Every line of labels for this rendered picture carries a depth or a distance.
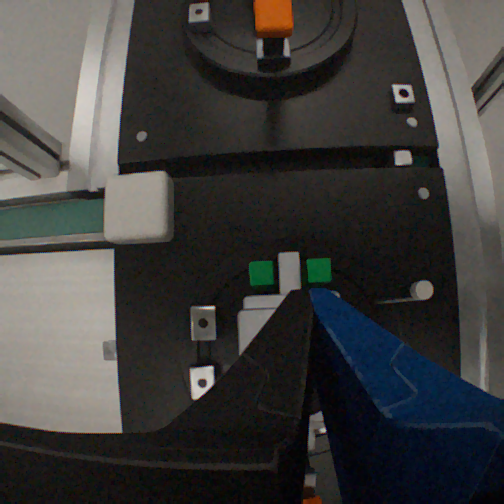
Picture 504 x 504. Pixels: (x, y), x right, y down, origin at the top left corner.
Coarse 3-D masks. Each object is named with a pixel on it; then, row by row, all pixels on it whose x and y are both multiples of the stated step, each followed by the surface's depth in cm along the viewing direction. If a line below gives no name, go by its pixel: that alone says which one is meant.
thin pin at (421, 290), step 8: (392, 288) 20; (400, 288) 19; (408, 288) 17; (416, 288) 16; (424, 288) 16; (432, 288) 16; (376, 296) 23; (384, 296) 22; (392, 296) 20; (400, 296) 19; (408, 296) 17; (416, 296) 16; (424, 296) 16
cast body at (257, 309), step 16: (288, 256) 20; (288, 272) 20; (288, 288) 19; (256, 304) 18; (272, 304) 18; (240, 320) 16; (256, 320) 15; (240, 336) 15; (240, 352) 15; (320, 416) 15
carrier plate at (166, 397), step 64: (192, 192) 28; (256, 192) 28; (320, 192) 28; (384, 192) 27; (128, 256) 28; (192, 256) 28; (384, 256) 27; (448, 256) 27; (128, 320) 27; (448, 320) 26; (128, 384) 27
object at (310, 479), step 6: (306, 462) 20; (306, 468) 16; (312, 468) 16; (306, 474) 16; (312, 474) 16; (306, 480) 16; (312, 480) 16; (306, 486) 16; (312, 486) 16; (306, 492) 16; (312, 492) 16; (306, 498) 16; (312, 498) 16; (318, 498) 16
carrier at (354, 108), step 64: (192, 0) 29; (320, 0) 28; (384, 0) 30; (128, 64) 30; (192, 64) 30; (256, 64) 27; (320, 64) 27; (384, 64) 29; (128, 128) 29; (192, 128) 29; (256, 128) 29; (320, 128) 28; (384, 128) 28
